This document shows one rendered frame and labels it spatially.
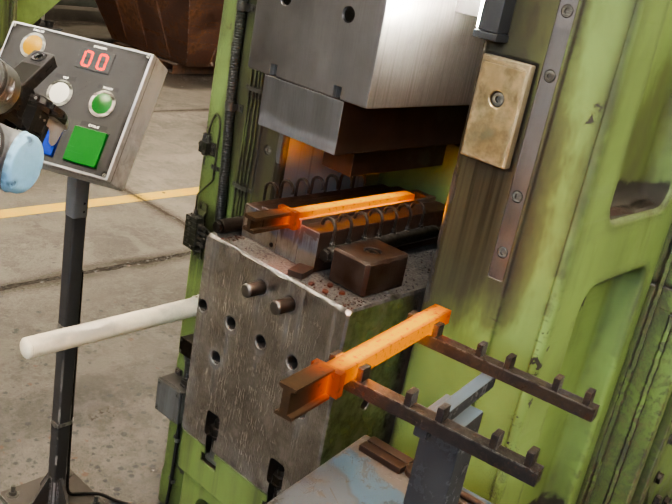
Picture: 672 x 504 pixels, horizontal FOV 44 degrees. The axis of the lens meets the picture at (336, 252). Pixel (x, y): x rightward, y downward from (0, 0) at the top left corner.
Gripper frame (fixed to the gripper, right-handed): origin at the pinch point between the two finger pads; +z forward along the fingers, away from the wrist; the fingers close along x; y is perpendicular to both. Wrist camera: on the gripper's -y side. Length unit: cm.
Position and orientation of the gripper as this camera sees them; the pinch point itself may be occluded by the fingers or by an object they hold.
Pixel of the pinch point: (62, 122)
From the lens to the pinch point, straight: 168.1
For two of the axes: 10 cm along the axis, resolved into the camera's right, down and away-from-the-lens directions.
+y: -3.0, 9.4, -1.5
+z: 1.7, 2.1, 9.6
